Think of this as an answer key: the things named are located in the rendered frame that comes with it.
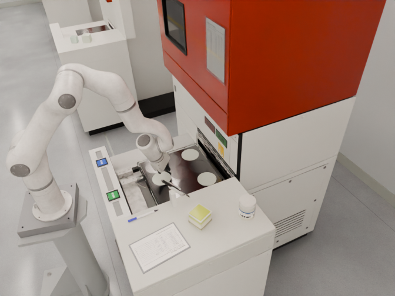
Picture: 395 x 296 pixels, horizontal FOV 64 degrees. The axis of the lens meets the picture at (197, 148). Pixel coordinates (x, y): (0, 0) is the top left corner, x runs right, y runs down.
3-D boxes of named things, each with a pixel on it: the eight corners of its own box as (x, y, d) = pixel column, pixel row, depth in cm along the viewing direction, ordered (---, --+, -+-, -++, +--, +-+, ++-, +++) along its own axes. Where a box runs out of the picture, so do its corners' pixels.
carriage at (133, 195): (131, 173, 178) (131, 169, 176) (153, 221, 153) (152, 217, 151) (118, 178, 176) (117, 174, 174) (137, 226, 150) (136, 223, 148)
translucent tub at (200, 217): (199, 212, 141) (198, 202, 137) (212, 221, 137) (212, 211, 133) (187, 223, 137) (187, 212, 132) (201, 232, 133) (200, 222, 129)
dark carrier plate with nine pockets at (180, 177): (195, 145, 188) (195, 144, 188) (223, 183, 164) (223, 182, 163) (139, 164, 178) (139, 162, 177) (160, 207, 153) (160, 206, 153)
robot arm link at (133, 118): (150, 89, 132) (175, 139, 153) (115, 100, 134) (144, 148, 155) (151, 102, 125) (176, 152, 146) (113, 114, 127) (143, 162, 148)
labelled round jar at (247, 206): (248, 205, 143) (250, 191, 137) (257, 217, 138) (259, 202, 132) (235, 211, 141) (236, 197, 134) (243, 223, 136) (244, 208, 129)
